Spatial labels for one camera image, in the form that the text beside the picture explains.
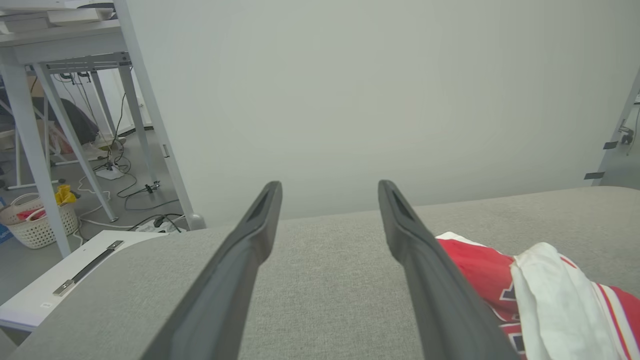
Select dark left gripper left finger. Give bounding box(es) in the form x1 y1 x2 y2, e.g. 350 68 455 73
141 180 283 360

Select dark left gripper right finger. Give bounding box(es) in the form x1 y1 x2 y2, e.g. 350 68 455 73
378 179 519 360

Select red and white jersey shirt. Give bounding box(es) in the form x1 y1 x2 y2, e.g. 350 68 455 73
436 231 640 360

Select white power strip with plugs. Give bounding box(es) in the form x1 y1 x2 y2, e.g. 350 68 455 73
134 219 182 234

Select small white power strip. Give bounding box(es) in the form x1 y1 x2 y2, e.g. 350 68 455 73
95 165 125 181

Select yellow cloth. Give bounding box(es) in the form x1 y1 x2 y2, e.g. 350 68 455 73
55 185 78 207

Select cream plastic laundry basket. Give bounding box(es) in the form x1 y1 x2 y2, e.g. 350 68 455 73
0 192 80 250

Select white metal equipment box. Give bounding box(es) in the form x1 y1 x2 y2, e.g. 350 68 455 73
0 230 168 333

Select white partition panel with foot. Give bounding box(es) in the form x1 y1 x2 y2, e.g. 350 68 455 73
114 0 640 231

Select black bag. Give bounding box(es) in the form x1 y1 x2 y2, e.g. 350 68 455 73
32 97 99 146

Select white flat box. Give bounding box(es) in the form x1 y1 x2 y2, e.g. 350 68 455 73
0 12 51 34
47 8 115 27

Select black power cable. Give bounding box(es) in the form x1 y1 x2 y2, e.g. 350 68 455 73
127 213 184 234

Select black floor cable loop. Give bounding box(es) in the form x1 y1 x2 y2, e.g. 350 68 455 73
116 155 181 212

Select black strap handle metal ends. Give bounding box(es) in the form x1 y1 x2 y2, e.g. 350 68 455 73
52 240 124 297

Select white floor cable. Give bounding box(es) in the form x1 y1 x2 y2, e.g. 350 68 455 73
74 175 137 230

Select white metal frame table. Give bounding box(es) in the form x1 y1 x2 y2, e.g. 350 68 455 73
0 20 161 258

